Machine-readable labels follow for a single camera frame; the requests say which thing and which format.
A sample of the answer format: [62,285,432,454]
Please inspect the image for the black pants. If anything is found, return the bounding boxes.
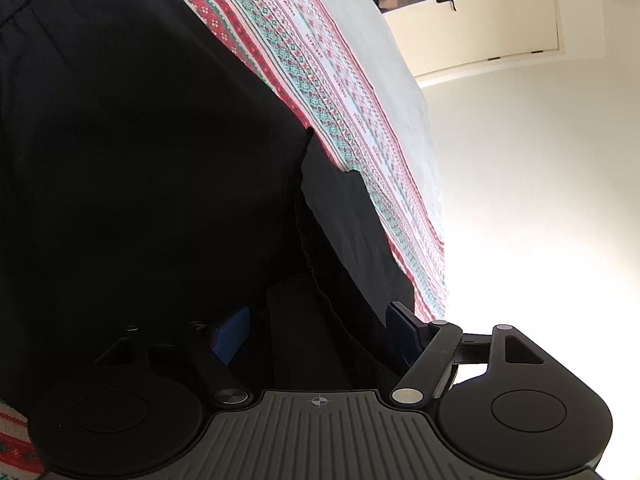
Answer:
[0,0,417,479]

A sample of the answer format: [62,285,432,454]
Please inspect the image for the grey bed sheet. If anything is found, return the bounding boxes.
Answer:
[321,0,447,240]

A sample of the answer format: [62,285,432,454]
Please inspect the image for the cream door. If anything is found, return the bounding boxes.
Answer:
[384,0,562,88]

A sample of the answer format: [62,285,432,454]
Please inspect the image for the red green patterned blanket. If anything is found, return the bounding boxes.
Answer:
[0,0,446,480]

